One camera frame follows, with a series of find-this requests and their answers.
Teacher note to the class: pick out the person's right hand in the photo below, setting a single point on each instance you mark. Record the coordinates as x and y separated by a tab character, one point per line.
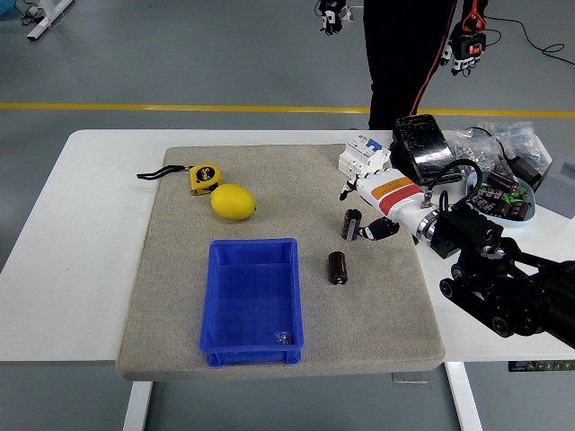
331	18

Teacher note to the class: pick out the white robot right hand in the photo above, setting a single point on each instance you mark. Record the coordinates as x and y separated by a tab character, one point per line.
395	193

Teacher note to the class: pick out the person's left hand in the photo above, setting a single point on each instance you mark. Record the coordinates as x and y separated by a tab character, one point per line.
467	49

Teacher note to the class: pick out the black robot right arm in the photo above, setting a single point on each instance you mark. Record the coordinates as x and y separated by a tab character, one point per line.
471	233

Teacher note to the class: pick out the dark battery printed sleeve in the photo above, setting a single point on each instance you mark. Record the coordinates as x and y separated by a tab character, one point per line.
489	198

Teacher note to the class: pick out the brown battery plain sleeve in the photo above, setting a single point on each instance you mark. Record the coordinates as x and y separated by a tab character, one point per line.
520	211
501	210
502	180

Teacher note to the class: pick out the grey box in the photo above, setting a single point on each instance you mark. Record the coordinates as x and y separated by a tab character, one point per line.
557	184

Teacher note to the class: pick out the blue plastic box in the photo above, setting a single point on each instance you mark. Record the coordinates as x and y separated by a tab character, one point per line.
251	305

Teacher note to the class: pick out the white circuit breaker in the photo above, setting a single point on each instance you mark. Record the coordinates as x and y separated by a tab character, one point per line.
359	155

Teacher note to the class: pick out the black glossy device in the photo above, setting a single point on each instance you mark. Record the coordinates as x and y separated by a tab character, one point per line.
422	139

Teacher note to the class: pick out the person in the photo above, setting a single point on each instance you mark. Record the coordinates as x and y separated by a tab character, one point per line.
400	54

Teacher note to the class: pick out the clear bag of metal nuts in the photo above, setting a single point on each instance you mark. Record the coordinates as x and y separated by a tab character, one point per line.
476	150

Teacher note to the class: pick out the grey-brown mat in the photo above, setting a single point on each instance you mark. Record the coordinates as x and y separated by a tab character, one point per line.
292	202

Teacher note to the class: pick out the clear bag of blue parts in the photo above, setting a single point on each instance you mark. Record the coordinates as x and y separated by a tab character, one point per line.
523	139

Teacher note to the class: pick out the small green parts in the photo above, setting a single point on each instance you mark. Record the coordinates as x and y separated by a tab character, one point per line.
514	196

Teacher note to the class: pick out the light blue bowl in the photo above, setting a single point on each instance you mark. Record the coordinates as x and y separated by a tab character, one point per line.
516	222

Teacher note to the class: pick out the black power adapter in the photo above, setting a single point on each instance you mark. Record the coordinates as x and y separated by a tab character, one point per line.
528	170

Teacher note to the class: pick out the yellow lemon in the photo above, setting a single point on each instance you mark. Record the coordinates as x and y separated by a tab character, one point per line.
232	202

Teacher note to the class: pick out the small crumpled clear item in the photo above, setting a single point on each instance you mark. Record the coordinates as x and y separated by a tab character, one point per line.
283	337

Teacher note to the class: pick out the yellow tape measure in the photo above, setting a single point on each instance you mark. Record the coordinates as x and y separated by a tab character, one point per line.
206	177

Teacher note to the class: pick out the white table leg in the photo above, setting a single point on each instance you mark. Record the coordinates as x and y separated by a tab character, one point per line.
137	404
462	395

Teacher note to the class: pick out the dark desk control panel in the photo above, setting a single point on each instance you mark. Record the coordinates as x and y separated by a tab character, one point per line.
539	366

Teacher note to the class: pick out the blue object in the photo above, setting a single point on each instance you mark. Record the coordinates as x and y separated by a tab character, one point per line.
5	6

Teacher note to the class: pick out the small clear bracket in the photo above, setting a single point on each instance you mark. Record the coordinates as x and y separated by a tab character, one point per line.
409	378

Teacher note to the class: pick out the white desk frame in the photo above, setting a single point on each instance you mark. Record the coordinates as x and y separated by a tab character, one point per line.
45	18

